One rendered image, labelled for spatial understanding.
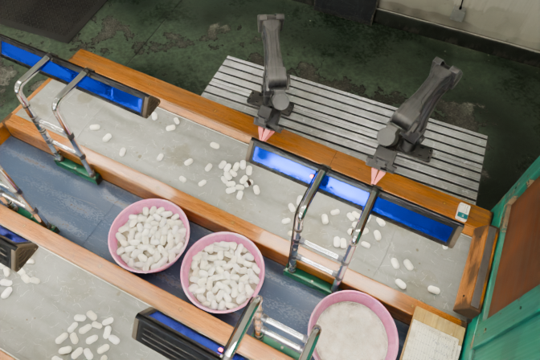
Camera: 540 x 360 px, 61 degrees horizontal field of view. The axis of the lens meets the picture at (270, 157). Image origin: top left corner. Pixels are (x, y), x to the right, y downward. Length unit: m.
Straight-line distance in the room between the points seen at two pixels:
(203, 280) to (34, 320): 0.51
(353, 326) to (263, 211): 0.48
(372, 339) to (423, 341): 0.15
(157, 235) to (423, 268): 0.89
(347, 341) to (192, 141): 0.91
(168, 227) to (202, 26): 2.07
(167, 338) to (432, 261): 0.91
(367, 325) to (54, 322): 0.95
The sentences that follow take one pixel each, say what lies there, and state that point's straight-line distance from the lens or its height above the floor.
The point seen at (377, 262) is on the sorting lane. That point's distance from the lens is 1.58.
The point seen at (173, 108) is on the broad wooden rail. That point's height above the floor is 0.76.
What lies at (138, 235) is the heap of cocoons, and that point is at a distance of 1.62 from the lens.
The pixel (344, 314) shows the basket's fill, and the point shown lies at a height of 0.73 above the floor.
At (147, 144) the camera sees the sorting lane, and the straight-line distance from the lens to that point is 1.82.
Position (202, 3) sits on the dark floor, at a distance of 3.63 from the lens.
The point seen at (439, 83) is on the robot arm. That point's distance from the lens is 1.60.
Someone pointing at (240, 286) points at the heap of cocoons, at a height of 0.75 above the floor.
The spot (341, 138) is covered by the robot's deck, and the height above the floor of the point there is 0.67.
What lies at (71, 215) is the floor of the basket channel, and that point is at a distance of 1.81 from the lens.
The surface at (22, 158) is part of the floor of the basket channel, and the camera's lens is 2.03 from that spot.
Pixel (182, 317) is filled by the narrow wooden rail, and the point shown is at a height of 0.76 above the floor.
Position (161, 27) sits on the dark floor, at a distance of 3.46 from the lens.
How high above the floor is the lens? 2.16
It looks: 56 degrees down
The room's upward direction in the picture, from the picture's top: 2 degrees clockwise
